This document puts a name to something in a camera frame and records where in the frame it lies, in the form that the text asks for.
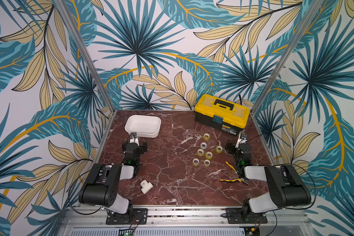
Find transparent tape roll three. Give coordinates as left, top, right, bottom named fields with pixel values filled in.
left=215, top=146, right=223, bottom=153

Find white plastic storage box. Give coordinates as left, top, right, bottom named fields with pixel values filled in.
left=124, top=115, right=161, bottom=138

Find transparent tape roll five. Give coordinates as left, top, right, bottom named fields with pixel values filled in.
left=205, top=151, right=213, bottom=160

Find transparent tape roll seven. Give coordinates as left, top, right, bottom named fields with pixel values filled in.
left=204, top=159, right=211, bottom=167

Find transparent tape roll two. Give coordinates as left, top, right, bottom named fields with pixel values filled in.
left=200, top=142, right=207, bottom=150

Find transparent tape roll one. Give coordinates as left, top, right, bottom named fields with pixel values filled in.
left=203, top=133, right=210, bottom=140

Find transparent tape roll four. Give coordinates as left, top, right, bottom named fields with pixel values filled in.
left=197, top=148, right=205, bottom=156

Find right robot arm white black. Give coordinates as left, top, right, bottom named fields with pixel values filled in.
left=225, top=141, right=311, bottom=217

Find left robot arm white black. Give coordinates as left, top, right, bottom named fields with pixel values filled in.
left=79, top=138, right=148, bottom=215

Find transparent tape roll six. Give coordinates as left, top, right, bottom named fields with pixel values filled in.
left=192, top=158, right=200, bottom=166

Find yellow black pliers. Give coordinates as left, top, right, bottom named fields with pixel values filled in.
left=219, top=161, right=249, bottom=185

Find white pipe tee fitting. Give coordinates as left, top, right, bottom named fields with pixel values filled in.
left=140, top=180, right=153, bottom=194

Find yellow black toolbox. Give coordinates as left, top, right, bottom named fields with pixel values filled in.
left=194, top=94, right=250, bottom=136

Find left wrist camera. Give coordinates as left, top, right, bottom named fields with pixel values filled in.
left=129, top=132, right=139, bottom=145

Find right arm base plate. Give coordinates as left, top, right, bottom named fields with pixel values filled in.
left=221, top=207, right=267, bottom=225

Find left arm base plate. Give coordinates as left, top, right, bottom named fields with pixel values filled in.
left=106, top=208, right=148, bottom=226

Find aluminium front rail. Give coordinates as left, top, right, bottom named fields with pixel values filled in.
left=57, top=205, right=315, bottom=236

